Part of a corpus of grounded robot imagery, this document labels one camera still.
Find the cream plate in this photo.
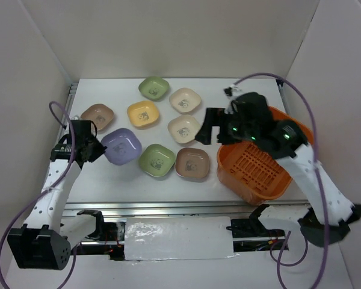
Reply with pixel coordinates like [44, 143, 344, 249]
[167, 114, 201, 145]
[169, 87, 202, 114]

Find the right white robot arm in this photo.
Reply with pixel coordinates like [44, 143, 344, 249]
[195, 92, 361, 247]

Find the orange plastic bin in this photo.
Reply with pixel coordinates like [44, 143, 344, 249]
[215, 105, 315, 206]

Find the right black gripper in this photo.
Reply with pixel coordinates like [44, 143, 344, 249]
[194, 106, 256, 144]

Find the purple square plate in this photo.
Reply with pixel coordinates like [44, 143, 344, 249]
[101, 128, 142, 166]

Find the brown plate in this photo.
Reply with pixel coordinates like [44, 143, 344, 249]
[175, 148, 210, 179]
[80, 104, 115, 131]

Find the green plate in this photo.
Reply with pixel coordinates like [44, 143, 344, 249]
[138, 76, 170, 101]
[138, 144, 176, 178]

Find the aluminium frame rail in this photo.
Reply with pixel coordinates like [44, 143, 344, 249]
[52, 81, 312, 219]

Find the cream plate in middle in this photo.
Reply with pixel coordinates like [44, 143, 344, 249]
[167, 114, 201, 145]

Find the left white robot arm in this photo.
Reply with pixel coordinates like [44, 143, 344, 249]
[7, 120, 107, 270]

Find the yellow square plate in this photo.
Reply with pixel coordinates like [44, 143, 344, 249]
[127, 101, 159, 128]

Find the cream plate at back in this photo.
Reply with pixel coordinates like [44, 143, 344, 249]
[169, 87, 202, 114]

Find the white foil cover panel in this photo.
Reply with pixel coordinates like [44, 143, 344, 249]
[124, 217, 234, 261]

